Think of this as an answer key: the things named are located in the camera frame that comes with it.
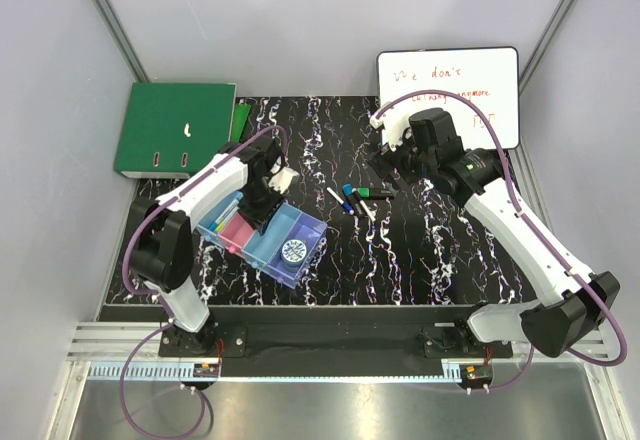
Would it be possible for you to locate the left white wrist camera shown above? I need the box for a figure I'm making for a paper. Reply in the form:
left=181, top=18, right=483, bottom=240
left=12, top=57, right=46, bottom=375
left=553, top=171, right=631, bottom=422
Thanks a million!
left=268, top=167, right=300, bottom=195

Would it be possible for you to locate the white pen blue tip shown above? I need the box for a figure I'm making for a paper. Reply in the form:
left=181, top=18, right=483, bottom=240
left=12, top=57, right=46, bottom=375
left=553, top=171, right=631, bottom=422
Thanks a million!
left=326, top=187, right=352, bottom=213

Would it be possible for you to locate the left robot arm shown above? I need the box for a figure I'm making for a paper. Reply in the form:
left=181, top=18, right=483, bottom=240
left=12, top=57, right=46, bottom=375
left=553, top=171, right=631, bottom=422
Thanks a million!
left=122, top=136, right=291, bottom=356

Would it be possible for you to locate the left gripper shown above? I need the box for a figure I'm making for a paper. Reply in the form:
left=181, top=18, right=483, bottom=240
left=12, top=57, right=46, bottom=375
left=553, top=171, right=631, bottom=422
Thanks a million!
left=238, top=178, right=288, bottom=234

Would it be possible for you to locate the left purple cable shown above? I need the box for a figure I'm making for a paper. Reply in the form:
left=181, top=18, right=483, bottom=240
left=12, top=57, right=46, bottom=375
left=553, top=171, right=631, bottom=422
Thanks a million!
left=118, top=126, right=289, bottom=436

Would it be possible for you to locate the four-compartment colourful organizer tray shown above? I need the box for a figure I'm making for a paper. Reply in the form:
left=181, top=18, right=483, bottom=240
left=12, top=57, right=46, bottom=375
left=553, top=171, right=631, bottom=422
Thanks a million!
left=196, top=192, right=327, bottom=289

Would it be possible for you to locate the black marble pattern mat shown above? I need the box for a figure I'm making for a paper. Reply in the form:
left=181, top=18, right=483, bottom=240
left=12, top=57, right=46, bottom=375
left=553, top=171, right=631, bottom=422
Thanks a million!
left=97, top=95, right=576, bottom=307

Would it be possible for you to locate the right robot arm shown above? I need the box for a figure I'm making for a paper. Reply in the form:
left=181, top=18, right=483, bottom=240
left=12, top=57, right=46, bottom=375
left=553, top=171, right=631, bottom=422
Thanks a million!
left=370, top=108, right=620, bottom=358

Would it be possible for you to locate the blue capped marker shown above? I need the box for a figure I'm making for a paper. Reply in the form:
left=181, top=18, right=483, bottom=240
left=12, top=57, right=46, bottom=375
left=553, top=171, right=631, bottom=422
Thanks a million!
left=342, top=184, right=363, bottom=217

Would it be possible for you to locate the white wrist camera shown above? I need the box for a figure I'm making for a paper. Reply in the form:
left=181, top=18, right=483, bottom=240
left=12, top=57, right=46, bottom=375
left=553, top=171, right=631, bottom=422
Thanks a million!
left=268, top=167, right=300, bottom=195
left=369, top=107, right=409, bottom=151

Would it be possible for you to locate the yellow highlighter pen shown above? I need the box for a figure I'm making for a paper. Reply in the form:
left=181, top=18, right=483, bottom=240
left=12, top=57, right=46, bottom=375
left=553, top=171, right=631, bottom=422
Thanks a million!
left=213, top=206, right=238, bottom=232

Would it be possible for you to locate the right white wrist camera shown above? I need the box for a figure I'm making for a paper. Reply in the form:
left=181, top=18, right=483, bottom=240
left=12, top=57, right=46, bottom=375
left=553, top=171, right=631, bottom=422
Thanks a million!
left=369, top=107, right=409, bottom=151

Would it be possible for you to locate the green folder sheet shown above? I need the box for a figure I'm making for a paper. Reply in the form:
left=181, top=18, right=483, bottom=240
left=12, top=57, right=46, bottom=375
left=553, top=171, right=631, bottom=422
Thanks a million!
left=230, top=103, right=251, bottom=142

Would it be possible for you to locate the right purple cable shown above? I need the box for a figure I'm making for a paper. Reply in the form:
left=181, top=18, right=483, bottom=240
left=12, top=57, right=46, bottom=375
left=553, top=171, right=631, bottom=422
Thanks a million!
left=372, top=92, right=629, bottom=394

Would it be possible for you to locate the green black marker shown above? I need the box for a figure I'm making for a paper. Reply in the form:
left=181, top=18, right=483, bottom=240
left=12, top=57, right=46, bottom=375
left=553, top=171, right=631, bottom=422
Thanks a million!
left=355, top=187, right=395, bottom=200

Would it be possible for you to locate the round blue tape tin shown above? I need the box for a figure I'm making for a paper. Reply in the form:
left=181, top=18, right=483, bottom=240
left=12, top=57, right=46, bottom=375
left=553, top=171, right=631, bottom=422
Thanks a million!
left=280, top=238, right=308, bottom=268

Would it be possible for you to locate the white marker blue cap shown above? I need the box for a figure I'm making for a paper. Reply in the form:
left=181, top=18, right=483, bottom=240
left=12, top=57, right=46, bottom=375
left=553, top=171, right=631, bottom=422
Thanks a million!
left=209, top=199, right=239, bottom=231

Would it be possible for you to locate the white whiteboard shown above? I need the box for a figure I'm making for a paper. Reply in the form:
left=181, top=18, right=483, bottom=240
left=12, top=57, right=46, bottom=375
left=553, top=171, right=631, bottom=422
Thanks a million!
left=377, top=46, right=520, bottom=150

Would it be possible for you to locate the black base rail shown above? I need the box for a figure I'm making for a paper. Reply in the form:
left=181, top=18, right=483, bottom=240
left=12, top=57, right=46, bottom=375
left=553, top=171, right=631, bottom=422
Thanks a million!
left=97, top=303, right=576, bottom=379

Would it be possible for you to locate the green ring binder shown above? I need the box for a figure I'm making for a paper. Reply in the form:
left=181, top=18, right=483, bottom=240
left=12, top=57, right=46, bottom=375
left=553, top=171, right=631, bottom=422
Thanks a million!
left=113, top=82, right=236, bottom=179

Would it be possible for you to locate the purple cable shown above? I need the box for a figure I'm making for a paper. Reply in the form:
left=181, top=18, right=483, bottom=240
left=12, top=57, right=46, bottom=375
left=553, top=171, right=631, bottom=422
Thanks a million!
left=118, top=126, right=289, bottom=436
left=372, top=92, right=629, bottom=394

